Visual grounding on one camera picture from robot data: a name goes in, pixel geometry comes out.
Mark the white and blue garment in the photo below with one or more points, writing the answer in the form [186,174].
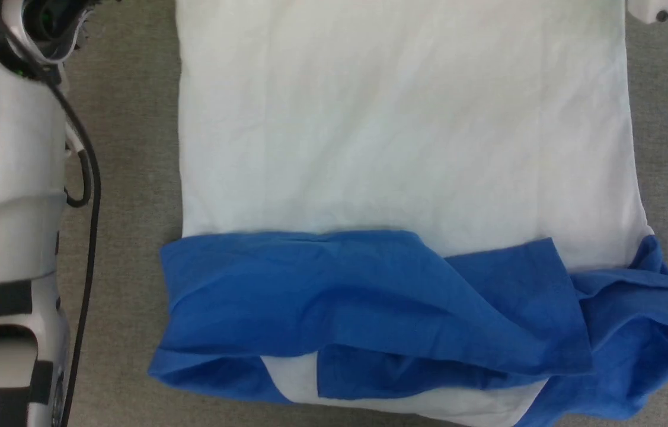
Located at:
[405,178]

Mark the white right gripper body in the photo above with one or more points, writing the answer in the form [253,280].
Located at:
[651,9]

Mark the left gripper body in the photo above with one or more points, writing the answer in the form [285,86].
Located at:
[49,29]

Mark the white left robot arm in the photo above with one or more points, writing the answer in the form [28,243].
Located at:
[2,178]

